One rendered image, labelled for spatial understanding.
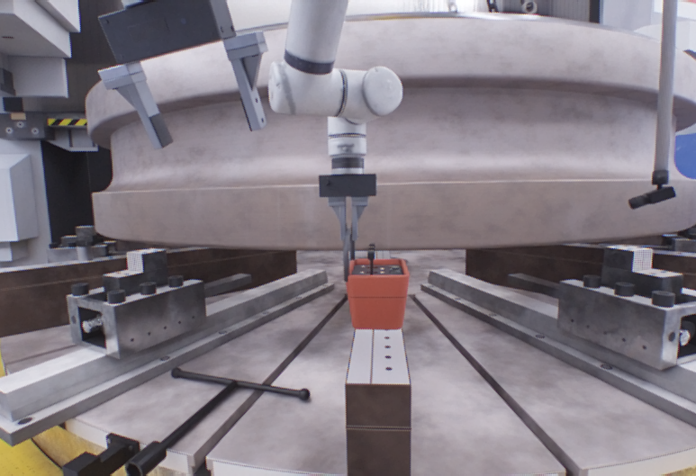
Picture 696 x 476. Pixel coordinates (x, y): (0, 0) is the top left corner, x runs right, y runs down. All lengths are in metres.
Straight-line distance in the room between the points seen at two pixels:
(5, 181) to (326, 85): 4.14
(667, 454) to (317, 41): 1.45
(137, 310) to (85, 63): 3.51
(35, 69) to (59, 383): 2.79
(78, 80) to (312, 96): 4.26
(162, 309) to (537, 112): 1.83
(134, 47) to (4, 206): 4.19
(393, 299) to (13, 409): 1.34
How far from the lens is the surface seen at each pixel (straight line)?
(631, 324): 1.71
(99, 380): 1.82
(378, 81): 0.73
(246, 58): 0.47
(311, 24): 0.65
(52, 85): 3.91
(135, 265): 1.90
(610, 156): 2.20
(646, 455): 1.50
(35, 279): 2.82
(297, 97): 0.69
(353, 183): 0.84
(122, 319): 1.70
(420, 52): 1.59
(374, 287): 0.80
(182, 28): 0.48
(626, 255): 1.82
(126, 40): 0.51
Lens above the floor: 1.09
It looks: 7 degrees down
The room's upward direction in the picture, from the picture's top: 1 degrees counter-clockwise
